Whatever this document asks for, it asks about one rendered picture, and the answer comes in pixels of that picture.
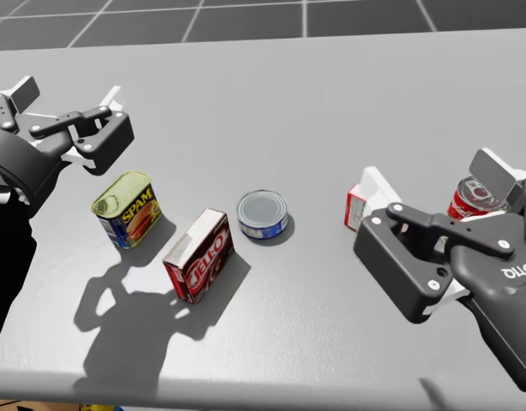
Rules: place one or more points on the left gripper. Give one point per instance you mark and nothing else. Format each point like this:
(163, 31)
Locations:
(14, 162)

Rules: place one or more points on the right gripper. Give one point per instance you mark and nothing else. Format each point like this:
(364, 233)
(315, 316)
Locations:
(498, 299)

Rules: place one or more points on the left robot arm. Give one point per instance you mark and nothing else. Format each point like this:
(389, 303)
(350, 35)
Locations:
(6, 265)

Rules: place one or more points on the red and white can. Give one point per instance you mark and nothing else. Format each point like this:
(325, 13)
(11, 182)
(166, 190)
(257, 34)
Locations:
(468, 201)

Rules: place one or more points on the green and blue rectangular can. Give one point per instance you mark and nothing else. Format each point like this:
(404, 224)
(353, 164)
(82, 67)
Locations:
(130, 214)

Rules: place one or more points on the blue flat can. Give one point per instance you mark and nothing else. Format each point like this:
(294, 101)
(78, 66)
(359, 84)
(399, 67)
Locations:
(263, 214)

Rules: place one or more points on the red and white carton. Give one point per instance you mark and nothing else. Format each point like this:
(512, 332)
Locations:
(355, 212)

